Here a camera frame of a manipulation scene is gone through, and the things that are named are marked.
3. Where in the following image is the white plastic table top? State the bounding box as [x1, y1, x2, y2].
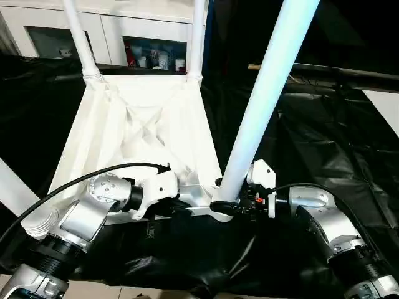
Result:
[20, 73, 233, 240]

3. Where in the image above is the black table mat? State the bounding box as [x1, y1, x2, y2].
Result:
[0, 54, 399, 295]

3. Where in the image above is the white patterned figure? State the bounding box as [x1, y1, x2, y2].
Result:
[158, 51, 171, 70]

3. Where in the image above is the red white bottle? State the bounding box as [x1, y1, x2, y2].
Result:
[126, 45, 138, 68]

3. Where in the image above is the long black pole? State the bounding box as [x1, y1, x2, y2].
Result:
[292, 62, 399, 85]

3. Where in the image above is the white flat board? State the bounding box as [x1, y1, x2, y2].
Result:
[363, 89, 399, 138]

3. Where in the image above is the white glass-door cabinet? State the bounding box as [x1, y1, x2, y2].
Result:
[0, 0, 208, 73]

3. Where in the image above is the black fabric covered furniture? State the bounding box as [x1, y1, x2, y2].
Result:
[204, 0, 399, 82]

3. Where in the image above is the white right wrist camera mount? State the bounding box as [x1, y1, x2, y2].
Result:
[246, 159, 277, 219]

